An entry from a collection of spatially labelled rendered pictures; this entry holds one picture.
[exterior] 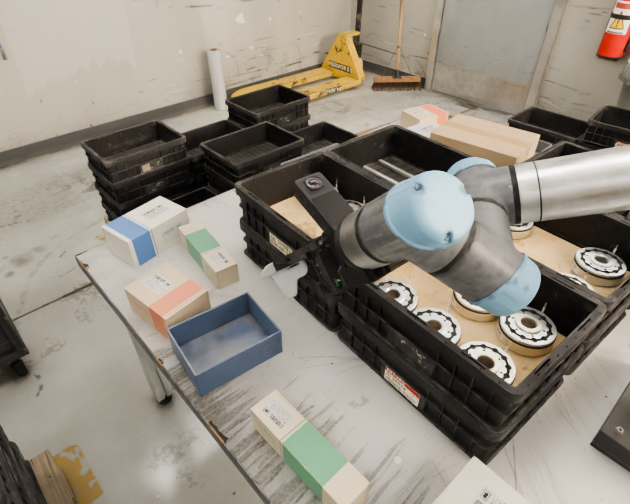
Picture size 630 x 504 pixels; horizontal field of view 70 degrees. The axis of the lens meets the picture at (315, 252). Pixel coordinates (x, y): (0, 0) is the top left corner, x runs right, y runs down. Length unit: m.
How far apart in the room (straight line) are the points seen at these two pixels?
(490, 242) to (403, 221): 0.10
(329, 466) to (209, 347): 0.40
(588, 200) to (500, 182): 0.10
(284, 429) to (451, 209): 0.55
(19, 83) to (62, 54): 0.35
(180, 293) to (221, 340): 0.15
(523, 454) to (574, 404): 0.17
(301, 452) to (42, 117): 3.36
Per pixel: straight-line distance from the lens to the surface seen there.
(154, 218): 1.34
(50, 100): 3.85
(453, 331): 0.90
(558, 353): 0.83
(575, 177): 0.60
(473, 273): 0.48
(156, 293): 1.11
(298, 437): 0.85
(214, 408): 0.97
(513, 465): 0.96
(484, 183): 0.59
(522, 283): 0.51
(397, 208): 0.43
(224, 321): 1.09
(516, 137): 1.70
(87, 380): 2.05
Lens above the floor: 1.50
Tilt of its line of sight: 39 degrees down
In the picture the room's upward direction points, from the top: straight up
